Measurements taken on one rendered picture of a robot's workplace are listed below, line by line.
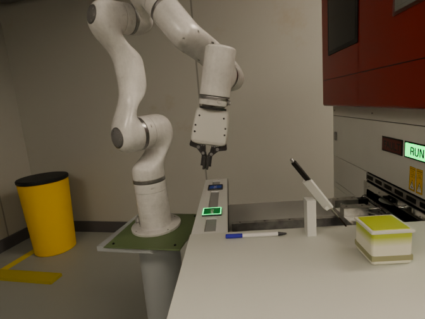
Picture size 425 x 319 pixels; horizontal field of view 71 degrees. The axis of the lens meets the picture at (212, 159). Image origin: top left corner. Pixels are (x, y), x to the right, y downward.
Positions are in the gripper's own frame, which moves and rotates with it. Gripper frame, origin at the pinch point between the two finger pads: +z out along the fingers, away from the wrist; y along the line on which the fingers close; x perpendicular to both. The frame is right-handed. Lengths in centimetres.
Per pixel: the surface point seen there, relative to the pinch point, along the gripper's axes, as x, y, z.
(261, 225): -17.0, -21.6, 23.5
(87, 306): -93, 72, 129
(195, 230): 11.7, 0.0, 15.8
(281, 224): -17.0, -28.4, 22.3
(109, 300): -98, 59, 127
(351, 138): -44, -57, -9
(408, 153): -3, -57, -10
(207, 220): 4.8, -2.7, 15.6
